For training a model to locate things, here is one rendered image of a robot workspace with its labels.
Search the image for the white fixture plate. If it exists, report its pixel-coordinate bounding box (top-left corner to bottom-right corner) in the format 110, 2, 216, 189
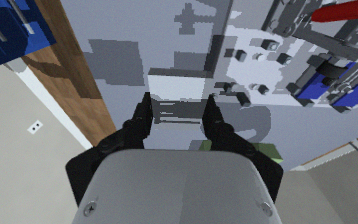
209, 0, 347, 106

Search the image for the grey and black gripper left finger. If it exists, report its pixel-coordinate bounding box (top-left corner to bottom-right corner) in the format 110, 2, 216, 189
65, 92, 153, 207

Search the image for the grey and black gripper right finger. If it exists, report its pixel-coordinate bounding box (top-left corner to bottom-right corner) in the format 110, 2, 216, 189
202, 95, 283, 204

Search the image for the toggle clamp with red handle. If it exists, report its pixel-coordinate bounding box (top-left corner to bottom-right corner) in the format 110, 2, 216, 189
321, 19, 358, 94

